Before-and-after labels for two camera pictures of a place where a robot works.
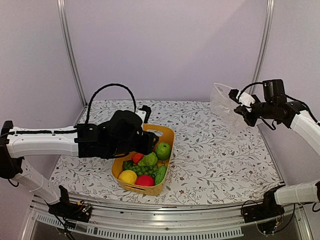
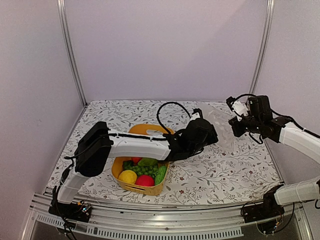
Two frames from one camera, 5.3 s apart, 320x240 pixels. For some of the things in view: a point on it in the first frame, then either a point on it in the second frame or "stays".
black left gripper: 148,146 → 213,137
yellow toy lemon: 129,176 stays
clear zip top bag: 222,105 → 219,113
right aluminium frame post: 264,44 stays
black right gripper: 242,110 → 238,131
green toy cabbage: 148,160 stays
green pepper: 160,175 stays
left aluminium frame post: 69,48 stays
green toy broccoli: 127,164 stays
